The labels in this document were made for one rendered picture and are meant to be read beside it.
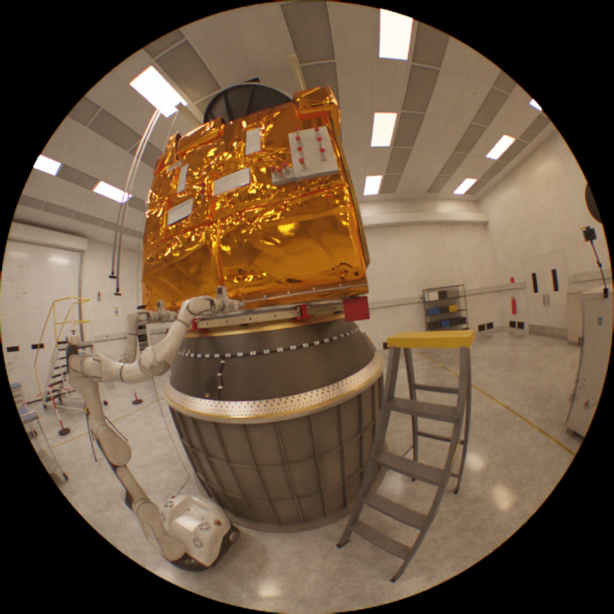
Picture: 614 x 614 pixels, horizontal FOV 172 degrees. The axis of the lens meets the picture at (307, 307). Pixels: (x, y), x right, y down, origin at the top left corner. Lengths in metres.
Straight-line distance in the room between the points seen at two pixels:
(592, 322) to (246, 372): 3.02
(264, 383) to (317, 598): 1.55
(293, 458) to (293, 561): 0.92
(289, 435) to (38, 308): 7.98
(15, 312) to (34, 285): 1.08
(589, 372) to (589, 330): 0.41
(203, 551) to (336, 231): 2.23
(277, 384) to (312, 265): 0.70
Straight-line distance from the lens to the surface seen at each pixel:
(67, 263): 8.71
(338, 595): 1.72
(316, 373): 1.24
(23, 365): 8.17
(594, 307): 2.60
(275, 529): 1.97
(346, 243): 1.19
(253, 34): 3.64
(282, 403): 1.16
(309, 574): 1.78
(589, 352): 2.70
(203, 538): 1.69
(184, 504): 1.96
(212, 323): 1.37
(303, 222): 1.26
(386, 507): 1.30
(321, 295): 1.19
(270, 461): 1.37
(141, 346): 8.78
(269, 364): 1.21
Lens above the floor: 1.70
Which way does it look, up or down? 1 degrees up
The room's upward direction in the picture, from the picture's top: 7 degrees counter-clockwise
